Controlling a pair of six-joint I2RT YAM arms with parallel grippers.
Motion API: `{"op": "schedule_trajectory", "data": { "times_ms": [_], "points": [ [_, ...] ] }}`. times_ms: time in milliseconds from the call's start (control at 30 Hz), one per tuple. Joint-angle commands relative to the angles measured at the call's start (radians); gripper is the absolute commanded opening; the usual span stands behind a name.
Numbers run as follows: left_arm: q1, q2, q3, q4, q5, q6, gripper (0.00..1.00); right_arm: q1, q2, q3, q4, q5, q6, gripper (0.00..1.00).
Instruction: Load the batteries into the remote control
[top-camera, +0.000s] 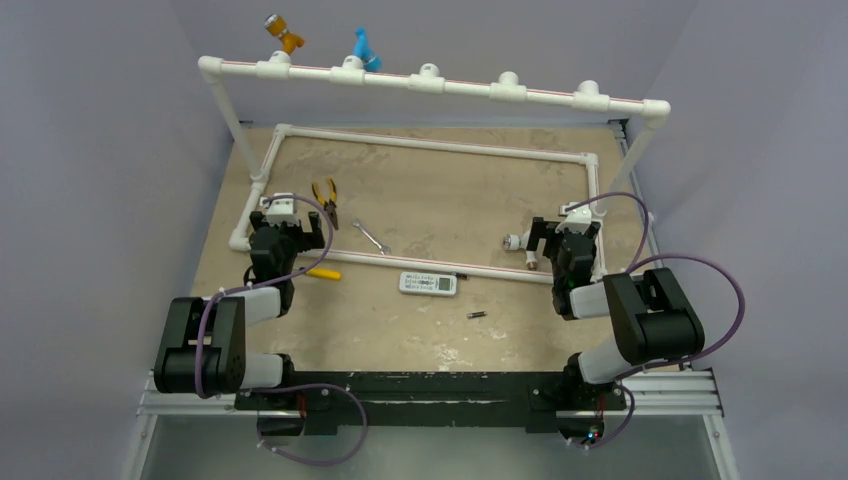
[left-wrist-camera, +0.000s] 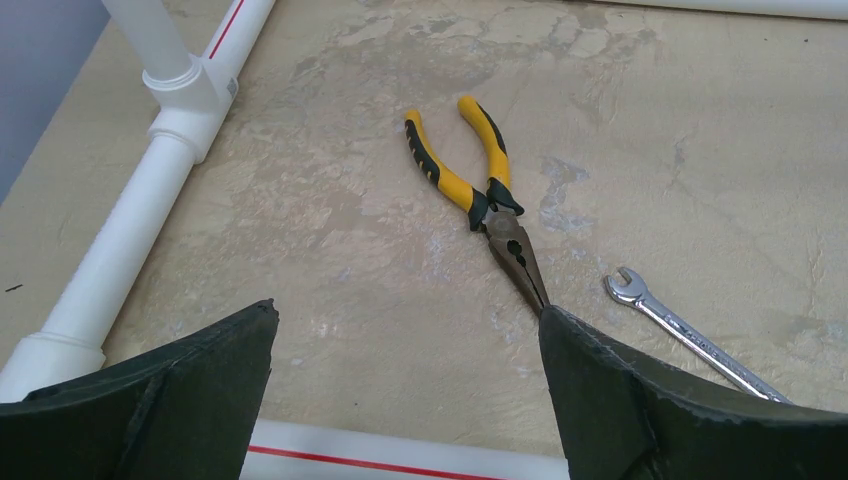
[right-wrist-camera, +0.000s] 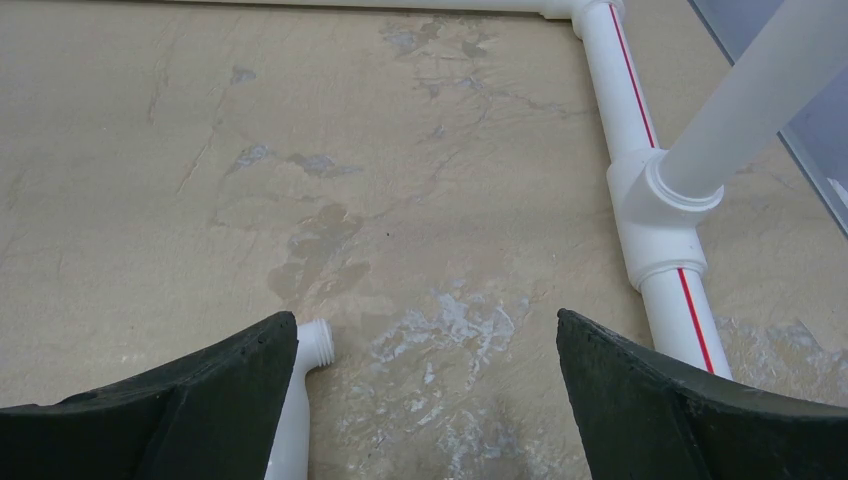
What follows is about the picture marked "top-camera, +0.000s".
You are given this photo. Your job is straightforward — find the white remote control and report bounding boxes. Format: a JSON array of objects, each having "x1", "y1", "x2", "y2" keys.
[{"x1": 398, "y1": 272, "x2": 458, "y2": 297}]

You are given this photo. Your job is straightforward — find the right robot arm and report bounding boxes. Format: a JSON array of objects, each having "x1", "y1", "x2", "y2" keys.
[{"x1": 527, "y1": 217, "x2": 705, "y2": 407}]

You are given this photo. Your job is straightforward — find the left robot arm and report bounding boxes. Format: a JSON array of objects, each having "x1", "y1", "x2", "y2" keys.
[{"x1": 153, "y1": 211, "x2": 326, "y2": 409}]

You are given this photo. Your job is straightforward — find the white PVC tap fitting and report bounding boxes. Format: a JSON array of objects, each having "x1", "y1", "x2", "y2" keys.
[{"x1": 502, "y1": 231, "x2": 538, "y2": 271}]

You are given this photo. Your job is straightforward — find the silver open-end wrench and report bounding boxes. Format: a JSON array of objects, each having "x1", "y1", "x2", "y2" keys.
[{"x1": 351, "y1": 218, "x2": 392, "y2": 256}]

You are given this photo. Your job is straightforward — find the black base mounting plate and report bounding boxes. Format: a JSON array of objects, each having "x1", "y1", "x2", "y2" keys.
[{"x1": 234, "y1": 371, "x2": 627, "y2": 438}]

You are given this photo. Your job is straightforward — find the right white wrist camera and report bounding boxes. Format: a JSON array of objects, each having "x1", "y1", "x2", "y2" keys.
[{"x1": 555, "y1": 202, "x2": 593, "y2": 234}]

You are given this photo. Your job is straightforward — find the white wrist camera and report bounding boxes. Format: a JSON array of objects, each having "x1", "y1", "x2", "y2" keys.
[
  {"x1": 555, "y1": 202, "x2": 593, "y2": 234},
  {"x1": 260, "y1": 193, "x2": 299, "y2": 226}
]

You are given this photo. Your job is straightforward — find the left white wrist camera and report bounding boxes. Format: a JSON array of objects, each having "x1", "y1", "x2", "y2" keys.
[{"x1": 260, "y1": 193, "x2": 299, "y2": 226}]

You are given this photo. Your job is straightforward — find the yellow handled screwdriver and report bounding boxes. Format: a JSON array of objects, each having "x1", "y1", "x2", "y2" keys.
[{"x1": 300, "y1": 268, "x2": 342, "y2": 281}]

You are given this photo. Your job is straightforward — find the yellow handled pliers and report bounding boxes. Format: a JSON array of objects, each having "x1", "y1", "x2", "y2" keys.
[{"x1": 312, "y1": 177, "x2": 339, "y2": 230}]

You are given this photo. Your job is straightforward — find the aluminium extrusion rail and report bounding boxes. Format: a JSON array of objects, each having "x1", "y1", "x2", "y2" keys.
[{"x1": 135, "y1": 369, "x2": 725, "y2": 419}]

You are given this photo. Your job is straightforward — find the blue hose nozzle fitting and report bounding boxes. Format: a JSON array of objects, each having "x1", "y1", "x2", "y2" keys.
[{"x1": 352, "y1": 27, "x2": 382, "y2": 73}]

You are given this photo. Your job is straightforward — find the orange hose nozzle fitting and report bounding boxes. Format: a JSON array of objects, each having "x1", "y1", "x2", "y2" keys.
[{"x1": 264, "y1": 14, "x2": 305, "y2": 55}]

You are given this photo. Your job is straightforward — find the white PVC pipe frame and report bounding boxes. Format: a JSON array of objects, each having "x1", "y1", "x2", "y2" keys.
[{"x1": 198, "y1": 51, "x2": 671, "y2": 252}]

